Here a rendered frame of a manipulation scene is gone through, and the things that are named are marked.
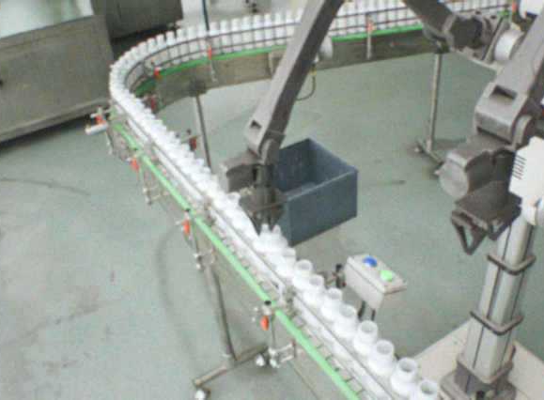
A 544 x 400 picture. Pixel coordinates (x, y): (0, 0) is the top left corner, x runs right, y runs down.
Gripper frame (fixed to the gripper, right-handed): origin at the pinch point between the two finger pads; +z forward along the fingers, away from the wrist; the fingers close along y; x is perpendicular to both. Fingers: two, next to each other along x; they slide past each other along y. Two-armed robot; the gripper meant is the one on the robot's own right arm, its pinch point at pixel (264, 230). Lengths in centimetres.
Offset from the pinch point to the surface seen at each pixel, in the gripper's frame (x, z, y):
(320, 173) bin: -61, 36, -63
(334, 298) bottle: 22.2, 7.0, -4.7
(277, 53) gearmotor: -145, 16, -95
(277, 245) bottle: 2.2, 4.3, -2.4
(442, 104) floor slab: -183, 104, -278
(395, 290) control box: 26.0, 9.8, -20.1
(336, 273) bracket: 12.4, 11.2, -13.2
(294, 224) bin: -38, 36, -34
